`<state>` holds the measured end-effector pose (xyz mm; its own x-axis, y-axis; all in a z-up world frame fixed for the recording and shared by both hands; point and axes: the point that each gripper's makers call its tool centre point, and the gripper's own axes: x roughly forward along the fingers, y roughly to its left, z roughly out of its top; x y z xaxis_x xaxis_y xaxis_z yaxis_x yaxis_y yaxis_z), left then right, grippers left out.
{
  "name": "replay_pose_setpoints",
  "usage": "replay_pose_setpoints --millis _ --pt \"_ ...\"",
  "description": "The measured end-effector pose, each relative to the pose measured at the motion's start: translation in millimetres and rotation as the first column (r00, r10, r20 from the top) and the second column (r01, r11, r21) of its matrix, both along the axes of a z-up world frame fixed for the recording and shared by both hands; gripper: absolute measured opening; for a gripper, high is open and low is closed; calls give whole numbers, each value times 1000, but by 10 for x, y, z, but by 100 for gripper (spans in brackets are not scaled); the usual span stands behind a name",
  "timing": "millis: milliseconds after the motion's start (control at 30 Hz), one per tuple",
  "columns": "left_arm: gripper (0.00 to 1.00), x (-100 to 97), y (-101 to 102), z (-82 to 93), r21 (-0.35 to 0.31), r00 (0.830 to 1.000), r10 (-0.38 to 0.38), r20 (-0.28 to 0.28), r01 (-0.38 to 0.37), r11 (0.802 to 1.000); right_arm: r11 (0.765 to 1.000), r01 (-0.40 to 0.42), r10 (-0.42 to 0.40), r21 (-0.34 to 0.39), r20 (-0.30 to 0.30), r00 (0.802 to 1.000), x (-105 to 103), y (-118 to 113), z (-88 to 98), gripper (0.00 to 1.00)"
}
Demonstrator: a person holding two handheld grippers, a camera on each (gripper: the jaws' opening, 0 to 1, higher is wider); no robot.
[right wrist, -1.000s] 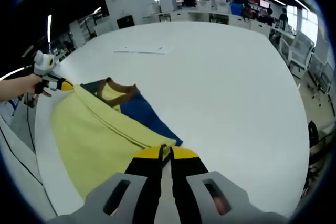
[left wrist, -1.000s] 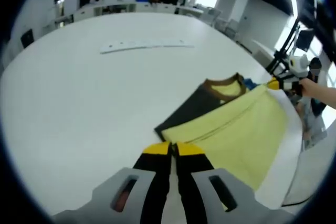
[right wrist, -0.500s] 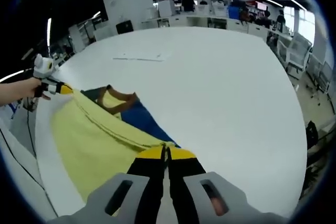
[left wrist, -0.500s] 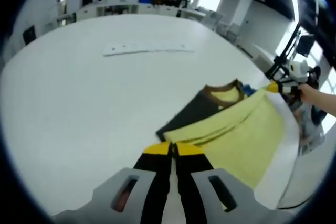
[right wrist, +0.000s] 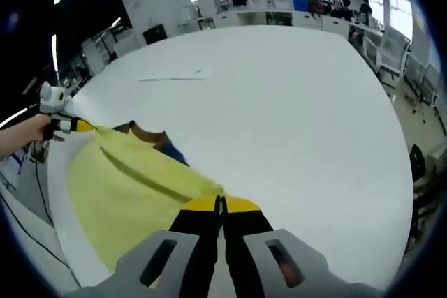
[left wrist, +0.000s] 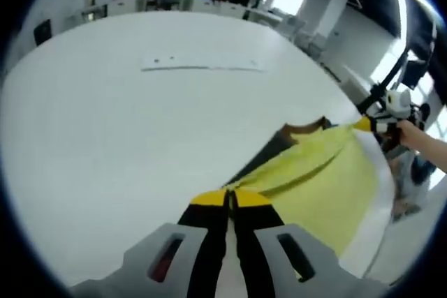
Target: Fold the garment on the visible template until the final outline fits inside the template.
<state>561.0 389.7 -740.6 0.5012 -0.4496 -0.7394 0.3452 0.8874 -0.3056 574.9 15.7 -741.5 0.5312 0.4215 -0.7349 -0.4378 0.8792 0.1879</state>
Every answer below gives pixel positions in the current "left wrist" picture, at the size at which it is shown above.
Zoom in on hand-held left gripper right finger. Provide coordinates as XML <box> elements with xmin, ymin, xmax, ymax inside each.
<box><xmin>229</xmin><ymin>188</ymin><xmax>386</xmax><ymax>298</ymax></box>

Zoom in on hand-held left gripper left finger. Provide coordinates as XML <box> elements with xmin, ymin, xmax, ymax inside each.
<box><xmin>68</xmin><ymin>188</ymin><xmax>230</xmax><ymax>298</ymax></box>

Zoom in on yellow garment grey blue sleeves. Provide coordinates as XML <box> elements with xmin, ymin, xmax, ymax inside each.
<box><xmin>223</xmin><ymin>114</ymin><xmax>381</xmax><ymax>255</ymax></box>

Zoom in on person's right hand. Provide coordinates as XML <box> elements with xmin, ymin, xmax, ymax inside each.
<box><xmin>397</xmin><ymin>119</ymin><xmax>420</xmax><ymax>148</ymax></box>

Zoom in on black monitor on stand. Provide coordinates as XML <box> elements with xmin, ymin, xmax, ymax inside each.
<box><xmin>404</xmin><ymin>59</ymin><xmax>430</xmax><ymax>90</ymax></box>

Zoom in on white table socket panel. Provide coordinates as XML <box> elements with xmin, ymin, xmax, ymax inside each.
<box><xmin>140</xmin><ymin>50</ymin><xmax>266</xmax><ymax>73</ymax></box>

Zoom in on long white counter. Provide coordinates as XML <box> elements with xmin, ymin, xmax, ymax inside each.
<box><xmin>62</xmin><ymin>0</ymin><xmax>280</xmax><ymax>29</ymax></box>

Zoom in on black flat panel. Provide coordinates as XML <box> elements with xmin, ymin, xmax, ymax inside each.
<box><xmin>33</xmin><ymin>20</ymin><xmax>53</xmax><ymax>47</ymax></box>

